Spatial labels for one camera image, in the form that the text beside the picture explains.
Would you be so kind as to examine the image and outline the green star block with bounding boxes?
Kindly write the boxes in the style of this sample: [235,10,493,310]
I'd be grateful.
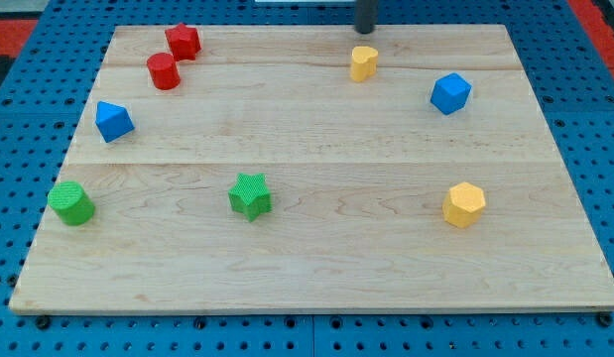
[228,173,272,222]

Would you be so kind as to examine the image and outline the red cylinder block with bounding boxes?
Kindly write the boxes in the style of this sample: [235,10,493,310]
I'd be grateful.
[146,53,181,90]

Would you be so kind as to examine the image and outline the blue triangular block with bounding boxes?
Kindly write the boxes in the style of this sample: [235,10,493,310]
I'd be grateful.
[95,101,135,143]

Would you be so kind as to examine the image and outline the red star block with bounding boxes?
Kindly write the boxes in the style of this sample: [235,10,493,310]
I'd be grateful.
[165,23,202,61]

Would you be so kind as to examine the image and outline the blue cube block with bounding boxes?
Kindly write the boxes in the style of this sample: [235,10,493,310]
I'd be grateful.
[430,72,472,115]

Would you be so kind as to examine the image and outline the green cylinder block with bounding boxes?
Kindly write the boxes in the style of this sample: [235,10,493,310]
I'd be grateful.
[48,180,95,226]

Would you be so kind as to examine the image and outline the yellow heart block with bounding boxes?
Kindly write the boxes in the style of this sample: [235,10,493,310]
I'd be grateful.
[350,46,379,82]

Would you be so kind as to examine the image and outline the yellow hexagon block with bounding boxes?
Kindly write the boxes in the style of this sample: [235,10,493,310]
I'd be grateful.
[441,181,486,228]

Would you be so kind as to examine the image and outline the wooden board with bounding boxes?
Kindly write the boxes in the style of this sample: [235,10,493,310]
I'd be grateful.
[10,25,614,315]

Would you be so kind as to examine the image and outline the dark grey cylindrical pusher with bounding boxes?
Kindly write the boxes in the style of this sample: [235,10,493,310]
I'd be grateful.
[354,0,377,35]

